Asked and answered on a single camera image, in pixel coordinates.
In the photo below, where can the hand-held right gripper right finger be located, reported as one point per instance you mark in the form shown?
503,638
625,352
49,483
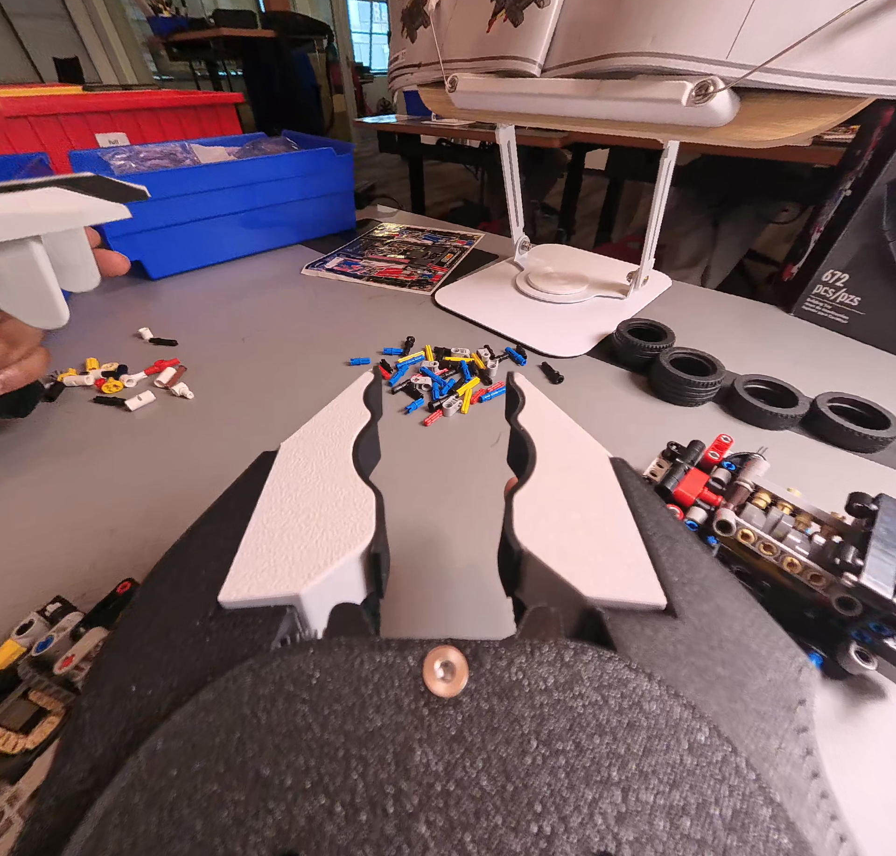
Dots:
581,513

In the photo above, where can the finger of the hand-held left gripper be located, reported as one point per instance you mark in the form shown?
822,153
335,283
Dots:
73,261
42,215

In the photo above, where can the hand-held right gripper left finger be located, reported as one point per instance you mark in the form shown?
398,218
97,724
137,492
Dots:
308,506

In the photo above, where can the pile of small lego pins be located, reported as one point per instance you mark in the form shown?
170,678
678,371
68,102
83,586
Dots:
441,380

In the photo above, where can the pile of lego connectors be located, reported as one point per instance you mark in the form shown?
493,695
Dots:
112,383

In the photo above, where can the black rubber lego tire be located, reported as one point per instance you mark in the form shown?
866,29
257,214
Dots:
640,345
686,378
850,425
766,404

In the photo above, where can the lego car chassis assembly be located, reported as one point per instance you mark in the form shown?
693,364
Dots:
770,527

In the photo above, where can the small lego subassembly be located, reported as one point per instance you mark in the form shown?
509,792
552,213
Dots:
56,632

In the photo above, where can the lego sticker sheet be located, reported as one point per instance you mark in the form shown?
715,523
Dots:
399,257

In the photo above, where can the black lego box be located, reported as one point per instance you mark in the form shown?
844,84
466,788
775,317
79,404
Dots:
854,240

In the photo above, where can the lego instruction book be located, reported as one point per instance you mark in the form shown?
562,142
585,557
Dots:
630,16

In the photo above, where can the person's left hand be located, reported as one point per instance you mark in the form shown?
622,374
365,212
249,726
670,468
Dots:
21,352

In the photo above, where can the red plastic bin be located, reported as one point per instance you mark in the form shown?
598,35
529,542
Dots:
105,117

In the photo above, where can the large blue plastic bin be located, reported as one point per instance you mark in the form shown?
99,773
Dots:
231,219

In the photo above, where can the clear plastic bag in bin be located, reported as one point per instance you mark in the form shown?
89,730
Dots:
210,150

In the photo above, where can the white book stand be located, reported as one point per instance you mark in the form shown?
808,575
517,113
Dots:
560,324

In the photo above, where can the blue container with brushes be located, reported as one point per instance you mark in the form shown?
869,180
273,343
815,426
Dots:
168,19

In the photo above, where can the wooden workbench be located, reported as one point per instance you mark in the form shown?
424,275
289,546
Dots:
210,35

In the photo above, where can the black bag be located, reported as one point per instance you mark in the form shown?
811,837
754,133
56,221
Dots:
273,23

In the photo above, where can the long wooden table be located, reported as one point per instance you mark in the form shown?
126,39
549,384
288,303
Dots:
392,124

